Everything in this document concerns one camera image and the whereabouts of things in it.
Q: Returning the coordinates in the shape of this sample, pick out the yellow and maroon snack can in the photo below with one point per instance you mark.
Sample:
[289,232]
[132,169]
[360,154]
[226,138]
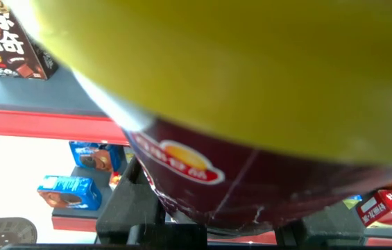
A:
[251,87]

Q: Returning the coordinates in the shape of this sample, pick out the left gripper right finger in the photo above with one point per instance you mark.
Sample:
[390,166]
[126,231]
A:
[324,225]

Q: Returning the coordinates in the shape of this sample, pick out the small red snack pack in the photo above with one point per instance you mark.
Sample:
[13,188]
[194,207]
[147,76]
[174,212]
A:
[114,180]

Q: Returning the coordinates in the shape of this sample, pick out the dark brown cookie box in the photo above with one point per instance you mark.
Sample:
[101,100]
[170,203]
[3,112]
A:
[10,40]

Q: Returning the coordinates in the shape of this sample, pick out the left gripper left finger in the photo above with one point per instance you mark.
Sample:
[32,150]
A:
[126,208]

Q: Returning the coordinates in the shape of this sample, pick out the red pie box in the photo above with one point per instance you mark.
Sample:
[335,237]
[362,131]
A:
[388,208]

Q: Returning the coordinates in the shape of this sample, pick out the black perforated basket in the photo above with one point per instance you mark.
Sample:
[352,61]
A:
[3,231]

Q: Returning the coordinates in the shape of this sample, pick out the blue cookie box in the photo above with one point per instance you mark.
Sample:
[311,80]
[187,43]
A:
[69,192]
[95,156]

